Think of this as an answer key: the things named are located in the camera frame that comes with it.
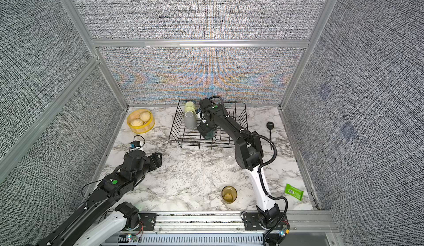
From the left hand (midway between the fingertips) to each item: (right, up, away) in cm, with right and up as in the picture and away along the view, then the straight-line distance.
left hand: (159, 155), depth 78 cm
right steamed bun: (-18, +20, +28) cm, 39 cm away
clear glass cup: (+35, -6, +14) cm, 38 cm away
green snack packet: (+66, -19, +3) cm, 68 cm away
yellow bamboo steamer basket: (-15, +13, +25) cm, 33 cm away
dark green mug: (+24, +8, +22) cm, 33 cm away
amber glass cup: (+34, -20, +3) cm, 39 cm away
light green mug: (+11, +25, +25) cm, 37 cm away
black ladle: (+63, +13, +28) cm, 70 cm away
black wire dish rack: (+13, +6, +25) cm, 28 cm away
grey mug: (+12, +17, +20) cm, 29 cm away
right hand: (+23, +15, +18) cm, 33 cm away
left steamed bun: (-22, +15, +25) cm, 36 cm away
